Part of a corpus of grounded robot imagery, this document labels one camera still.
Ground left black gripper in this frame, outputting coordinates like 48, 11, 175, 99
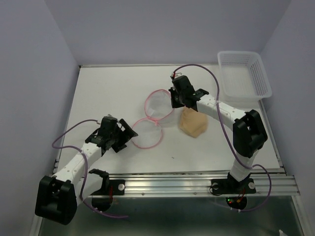
110, 118, 137, 152

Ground beige bra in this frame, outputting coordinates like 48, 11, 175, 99
179, 107, 208, 138

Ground white mesh laundry bag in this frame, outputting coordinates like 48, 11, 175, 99
131, 89, 174, 149

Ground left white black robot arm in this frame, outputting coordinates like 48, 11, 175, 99
35, 116, 138, 225

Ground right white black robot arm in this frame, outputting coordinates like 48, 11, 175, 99
169, 75, 268, 192

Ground white plastic basket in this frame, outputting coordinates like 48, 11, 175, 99
217, 51, 272, 102

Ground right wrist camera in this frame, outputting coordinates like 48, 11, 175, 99
170, 72, 182, 80

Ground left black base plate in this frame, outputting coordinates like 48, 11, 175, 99
83, 179, 125, 197

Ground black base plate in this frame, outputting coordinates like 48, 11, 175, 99
210, 178, 256, 195
83, 179, 125, 197

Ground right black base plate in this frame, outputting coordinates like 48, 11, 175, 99
210, 178, 256, 195

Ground aluminium frame rail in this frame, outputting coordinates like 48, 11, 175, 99
39, 175, 301, 198

